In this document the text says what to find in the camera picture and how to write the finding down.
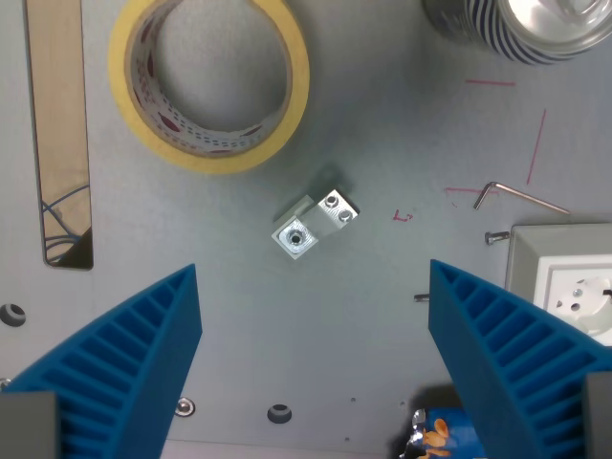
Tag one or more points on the yellow masking tape roll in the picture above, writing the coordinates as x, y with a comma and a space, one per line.
209, 83

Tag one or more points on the blue snack bag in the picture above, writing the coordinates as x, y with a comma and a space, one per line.
442, 432

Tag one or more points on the small steel bolt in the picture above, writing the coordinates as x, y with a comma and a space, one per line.
496, 237

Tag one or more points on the silver table screw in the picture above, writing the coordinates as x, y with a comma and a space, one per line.
184, 407

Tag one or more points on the blue white striped cup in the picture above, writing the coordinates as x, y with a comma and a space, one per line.
521, 26

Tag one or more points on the white electrical socket box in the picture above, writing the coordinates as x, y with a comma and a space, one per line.
564, 277

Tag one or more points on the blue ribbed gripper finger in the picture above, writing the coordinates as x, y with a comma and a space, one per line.
119, 354
516, 354

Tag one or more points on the machined aluminium bracket block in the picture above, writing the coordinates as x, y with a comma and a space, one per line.
315, 223

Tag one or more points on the steel hex allen key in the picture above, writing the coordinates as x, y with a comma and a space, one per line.
516, 195

